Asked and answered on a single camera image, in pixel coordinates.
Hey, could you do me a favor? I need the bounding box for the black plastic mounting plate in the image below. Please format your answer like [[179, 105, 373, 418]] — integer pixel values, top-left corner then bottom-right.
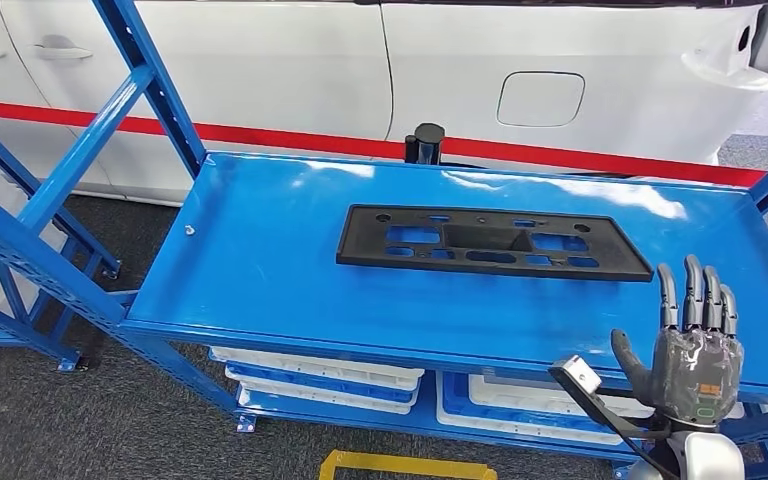
[[335, 203, 655, 284]]

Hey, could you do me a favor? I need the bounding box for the white car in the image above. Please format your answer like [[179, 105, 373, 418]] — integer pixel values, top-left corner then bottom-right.
[[0, 0, 768, 207]]

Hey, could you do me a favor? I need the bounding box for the yellow floor tape square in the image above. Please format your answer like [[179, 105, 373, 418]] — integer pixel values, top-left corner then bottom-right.
[[318, 449, 499, 480]]

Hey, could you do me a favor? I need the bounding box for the black barrier post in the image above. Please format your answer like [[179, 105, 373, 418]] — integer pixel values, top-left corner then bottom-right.
[[403, 122, 446, 167]]

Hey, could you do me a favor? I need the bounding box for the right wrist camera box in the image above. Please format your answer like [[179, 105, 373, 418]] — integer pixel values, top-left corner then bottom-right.
[[548, 354, 657, 442]]

